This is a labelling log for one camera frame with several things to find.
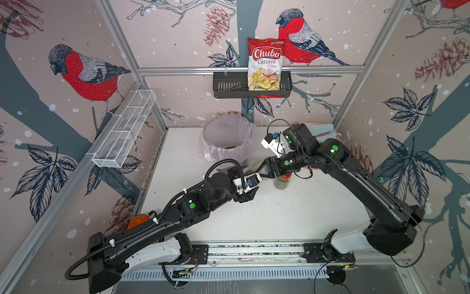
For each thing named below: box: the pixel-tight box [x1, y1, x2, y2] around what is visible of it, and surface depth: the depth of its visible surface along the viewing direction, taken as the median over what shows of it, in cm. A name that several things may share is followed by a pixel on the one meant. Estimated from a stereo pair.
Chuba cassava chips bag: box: [247, 37, 287, 91], surface depth 87 cm
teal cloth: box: [305, 123, 337, 143], surface depth 120 cm
